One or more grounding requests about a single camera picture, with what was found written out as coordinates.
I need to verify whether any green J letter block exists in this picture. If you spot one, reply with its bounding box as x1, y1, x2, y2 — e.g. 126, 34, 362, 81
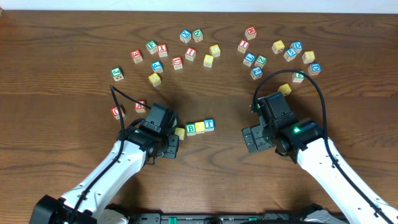
111, 67, 124, 82

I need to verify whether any blue L letter block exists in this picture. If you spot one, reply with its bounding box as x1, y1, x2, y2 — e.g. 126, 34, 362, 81
243, 52, 256, 67

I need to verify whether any yellow 8 block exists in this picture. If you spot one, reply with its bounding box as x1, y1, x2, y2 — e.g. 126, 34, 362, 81
302, 51, 315, 64

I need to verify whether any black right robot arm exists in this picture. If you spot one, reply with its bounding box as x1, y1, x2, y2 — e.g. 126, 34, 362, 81
242, 93, 397, 223

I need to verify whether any green N letter block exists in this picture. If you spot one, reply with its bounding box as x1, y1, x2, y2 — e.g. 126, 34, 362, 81
192, 29, 203, 42

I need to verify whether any blue D letter block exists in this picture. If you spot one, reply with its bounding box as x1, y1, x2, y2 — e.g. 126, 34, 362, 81
290, 41, 303, 54

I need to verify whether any red U letter block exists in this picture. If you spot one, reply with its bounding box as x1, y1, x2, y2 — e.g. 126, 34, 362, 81
172, 56, 183, 70

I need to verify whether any green Z letter block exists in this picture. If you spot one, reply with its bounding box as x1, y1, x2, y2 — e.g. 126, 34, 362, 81
254, 55, 267, 68

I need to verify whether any green B letter block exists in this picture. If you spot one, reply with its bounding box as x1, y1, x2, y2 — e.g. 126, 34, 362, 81
185, 123, 197, 136

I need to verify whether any blue P letter block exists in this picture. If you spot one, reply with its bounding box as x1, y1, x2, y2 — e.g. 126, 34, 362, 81
151, 60, 163, 73

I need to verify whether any red N letter block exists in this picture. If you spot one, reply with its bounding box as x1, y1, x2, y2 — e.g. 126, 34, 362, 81
245, 26, 257, 40

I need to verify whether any yellow O block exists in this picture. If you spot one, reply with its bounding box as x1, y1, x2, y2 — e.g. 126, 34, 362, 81
195, 121, 206, 134

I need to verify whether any red G letter block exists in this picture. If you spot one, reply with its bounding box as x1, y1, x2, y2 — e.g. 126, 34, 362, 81
131, 50, 143, 63

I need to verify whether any green L letter block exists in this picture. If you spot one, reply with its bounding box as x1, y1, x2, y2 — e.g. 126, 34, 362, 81
292, 72, 305, 83

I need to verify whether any red I block left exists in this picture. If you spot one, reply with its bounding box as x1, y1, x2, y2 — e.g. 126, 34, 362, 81
185, 47, 197, 61

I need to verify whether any plain yellow wooden block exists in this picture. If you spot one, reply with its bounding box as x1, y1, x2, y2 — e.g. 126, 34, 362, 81
148, 73, 162, 87

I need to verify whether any red I letter block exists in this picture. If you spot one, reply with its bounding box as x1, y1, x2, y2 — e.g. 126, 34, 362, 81
238, 40, 249, 54

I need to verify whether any blue X letter block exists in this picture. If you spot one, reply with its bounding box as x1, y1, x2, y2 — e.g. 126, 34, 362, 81
179, 29, 192, 44

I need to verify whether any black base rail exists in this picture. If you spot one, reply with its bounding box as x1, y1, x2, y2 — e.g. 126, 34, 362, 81
130, 212, 349, 224

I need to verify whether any blue D block right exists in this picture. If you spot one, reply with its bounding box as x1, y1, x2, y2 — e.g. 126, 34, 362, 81
308, 63, 322, 76

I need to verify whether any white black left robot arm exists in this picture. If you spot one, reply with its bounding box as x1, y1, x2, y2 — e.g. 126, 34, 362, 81
29, 104, 179, 223

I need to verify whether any blue T letter block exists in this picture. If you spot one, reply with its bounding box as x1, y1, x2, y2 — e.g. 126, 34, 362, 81
204, 119, 215, 132

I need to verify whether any red U block left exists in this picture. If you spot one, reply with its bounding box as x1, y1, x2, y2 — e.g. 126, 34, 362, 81
111, 105, 125, 119

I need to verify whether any red A letter block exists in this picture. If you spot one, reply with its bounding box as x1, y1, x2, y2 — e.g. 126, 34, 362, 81
134, 100, 146, 113

